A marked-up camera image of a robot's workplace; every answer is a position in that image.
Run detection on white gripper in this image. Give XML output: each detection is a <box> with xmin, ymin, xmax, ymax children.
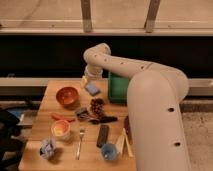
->
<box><xmin>81</xmin><ymin>65</ymin><xmax>103</xmax><ymax>87</ymax></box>

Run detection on blue sponge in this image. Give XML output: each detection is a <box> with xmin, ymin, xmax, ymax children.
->
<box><xmin>85</xmin><ymin>83</ymin><xmax>100</xmax><ymax>96</ymax></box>

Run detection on purple bowl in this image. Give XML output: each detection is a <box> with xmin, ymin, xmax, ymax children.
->
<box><xmin>124</xmin><ymin>116</ymin><xmax>132</xmax><ymax>144</ymax></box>

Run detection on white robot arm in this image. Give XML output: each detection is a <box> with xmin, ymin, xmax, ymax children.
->
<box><xmin>83</xmin><ymin>43</ymin><xmax>191</xmax><ymax>171</ymax></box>

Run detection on orange bowl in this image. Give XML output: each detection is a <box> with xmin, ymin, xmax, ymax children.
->
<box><xmin>56</xmin><ymin>87</ymin><xmax>79</xmax><ymax>107</ymax></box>

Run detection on brown pine cone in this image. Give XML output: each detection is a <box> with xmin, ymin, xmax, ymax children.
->
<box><xmin>90</xmin><ymin>98</ymin><xmax>104</xmax><ymax>117</ymax></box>

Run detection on green plastic tray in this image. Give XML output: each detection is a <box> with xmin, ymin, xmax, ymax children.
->
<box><xmin>108</xmin><ymin>72</ymin><xmax>129</xmax><ymax>103</ymax></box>

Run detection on small purple grey object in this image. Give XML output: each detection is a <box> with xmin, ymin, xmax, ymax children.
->
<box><xmin>75</xmin><ymin>107</ymin><xmax>89</xmax><ymax>121</ymax></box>

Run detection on dark purple eggplant toy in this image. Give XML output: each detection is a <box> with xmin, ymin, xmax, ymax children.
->
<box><xmin>89</xmin><ymin>116</ymin><xmax>118</xmax><ymax>125</ymax></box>

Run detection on orange carrot toy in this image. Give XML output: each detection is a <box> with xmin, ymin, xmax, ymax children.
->
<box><xmin>51</xmin><ymin>113</ymin><xmax>75</xmax><ymax>122</ymax></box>

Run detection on silver fork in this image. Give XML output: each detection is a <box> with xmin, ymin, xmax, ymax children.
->
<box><xmin>76</xmin><ymin>128</ymin><xmax>85</xmax><ymax>160</ymax></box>

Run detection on yellow orange cup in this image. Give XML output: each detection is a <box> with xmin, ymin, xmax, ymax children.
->
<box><xmin>51</xmin><ymin>120</ymin><xmax>70</xmax><ymax>141</ymax></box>

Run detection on black rectangular bar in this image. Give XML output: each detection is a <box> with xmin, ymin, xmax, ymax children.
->
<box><xmin>96</xmin><ymin>125</ymin><xmax>109</xmax><ymax>148</ymax></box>

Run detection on wooden tongs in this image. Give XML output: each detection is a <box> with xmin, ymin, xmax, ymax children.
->
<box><xmin>116</xmin><ymin>129</ymin><xmax>133</xmax><ymax>157</ymax></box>

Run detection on small blue cup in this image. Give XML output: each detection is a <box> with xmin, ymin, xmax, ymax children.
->
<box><xmin>101</xmin><ymin>143</ymin><xmax>117</xmax><ymax>161</ymax></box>

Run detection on crumpled blue white cloth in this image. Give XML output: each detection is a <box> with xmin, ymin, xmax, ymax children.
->
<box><xmin>40</xmin><ymin>138</ymin><xmax>56</xmax><ymax>160</ymax></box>

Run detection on black chair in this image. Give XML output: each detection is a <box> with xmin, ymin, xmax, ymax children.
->
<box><xmin>0</xmin><ymin>108</ymin><xmax>23</xmax><ymax>171</ymax></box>

